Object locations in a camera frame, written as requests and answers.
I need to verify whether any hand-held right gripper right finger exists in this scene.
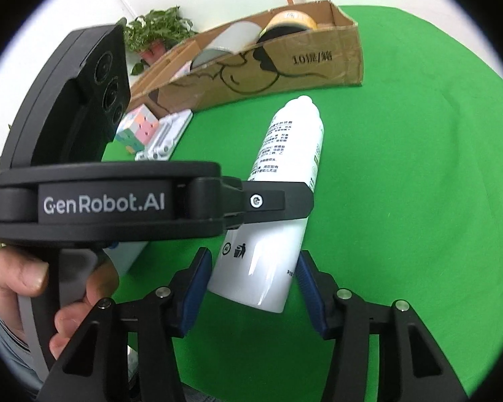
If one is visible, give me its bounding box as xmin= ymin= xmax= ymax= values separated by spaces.
xmin=297 ymin=250 xmax=470 ymax=402

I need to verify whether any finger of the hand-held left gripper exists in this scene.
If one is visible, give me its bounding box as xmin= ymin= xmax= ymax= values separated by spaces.
xmin=193 ymin=177 xmax=315 ymax=235

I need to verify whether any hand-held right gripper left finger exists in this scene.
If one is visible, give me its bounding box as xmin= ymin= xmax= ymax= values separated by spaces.
xmin=36 ymin=247 xmax=214 ymax=402

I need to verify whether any white plastic bottle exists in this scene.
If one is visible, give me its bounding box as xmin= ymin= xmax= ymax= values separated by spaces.
xmin=207 ymin=96 xmax=325 ymax=313

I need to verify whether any pastel puzzle cube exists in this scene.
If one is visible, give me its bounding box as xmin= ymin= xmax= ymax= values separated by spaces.
xmin=115 ymin=105 xmax=160 ymax=153

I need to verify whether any brown cardboard box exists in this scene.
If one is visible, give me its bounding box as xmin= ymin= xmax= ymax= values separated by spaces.
xmin=130 ymin=0 xmax=365 ymax=114

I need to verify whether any person's left forearm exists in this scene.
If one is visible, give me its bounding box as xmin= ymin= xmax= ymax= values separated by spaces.
xmin=0 ymin=295 xmax=43 ymax=390

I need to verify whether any person's left hand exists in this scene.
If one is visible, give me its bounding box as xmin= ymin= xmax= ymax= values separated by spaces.
xmin=0 ymin=249 xmax=120 ymax=358

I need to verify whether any white plastic pack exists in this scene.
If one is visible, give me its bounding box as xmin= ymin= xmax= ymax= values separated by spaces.
xmin=135 ymin=109 xmax=192 ymax=161

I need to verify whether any small potted plant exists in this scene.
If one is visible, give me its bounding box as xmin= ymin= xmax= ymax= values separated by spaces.
xmin=123 ymin=6 xmax=198 ymax=74

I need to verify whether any silver metal can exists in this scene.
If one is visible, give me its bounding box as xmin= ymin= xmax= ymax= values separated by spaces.
xmin=192 ymin=22 xmax=261 ymax=68

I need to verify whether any yellow tape roll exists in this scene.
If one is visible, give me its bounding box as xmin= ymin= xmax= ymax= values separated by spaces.
xmin=258 ymin=10 xmax=318 ymax=41

